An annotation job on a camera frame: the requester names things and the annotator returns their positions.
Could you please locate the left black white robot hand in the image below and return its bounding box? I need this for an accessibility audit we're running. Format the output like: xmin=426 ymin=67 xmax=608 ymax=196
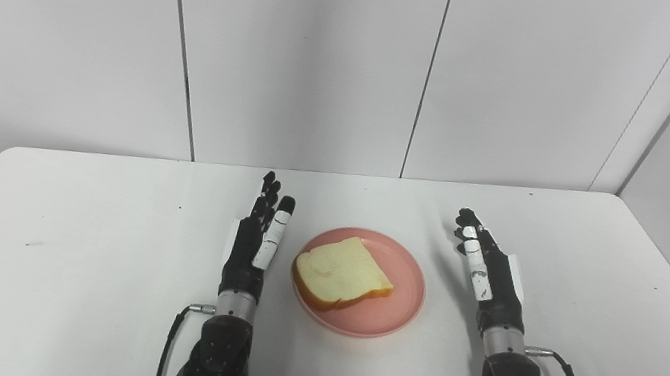
xmin=217 ymin=166 xmax=301 ymax=306

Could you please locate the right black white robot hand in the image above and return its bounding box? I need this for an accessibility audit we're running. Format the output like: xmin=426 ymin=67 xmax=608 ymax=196
xmin=442 ymin=207 xmax=541 ymax=340

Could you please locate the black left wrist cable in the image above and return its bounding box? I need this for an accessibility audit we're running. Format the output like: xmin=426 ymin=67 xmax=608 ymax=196
xmin=155 ymin=298 xmax=218 ymax=376

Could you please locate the slice of white bread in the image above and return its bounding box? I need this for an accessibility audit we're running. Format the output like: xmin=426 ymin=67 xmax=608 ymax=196
xmin=288 ymin=229 xmax=401 ymax=321

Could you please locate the pink round plate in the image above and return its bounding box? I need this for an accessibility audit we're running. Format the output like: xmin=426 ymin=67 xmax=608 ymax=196
xmin=283 ymin=219 xmax=433 ymax=346

